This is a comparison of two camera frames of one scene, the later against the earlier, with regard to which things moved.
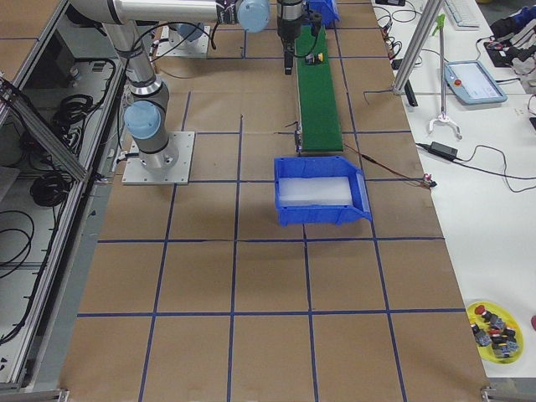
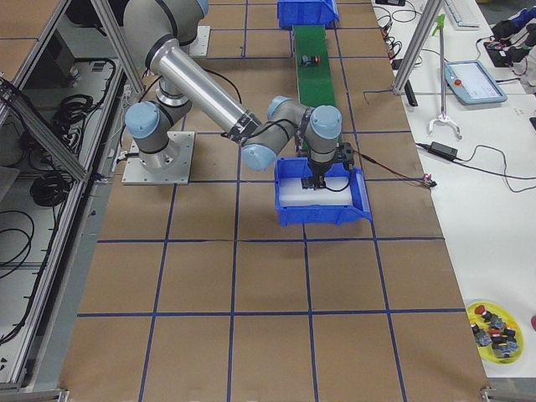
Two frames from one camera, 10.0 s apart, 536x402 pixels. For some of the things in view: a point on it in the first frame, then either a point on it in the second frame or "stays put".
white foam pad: [314, 191] stays put
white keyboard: [466, 15] stays put
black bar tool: [410, 93] stays put
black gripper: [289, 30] -> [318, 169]
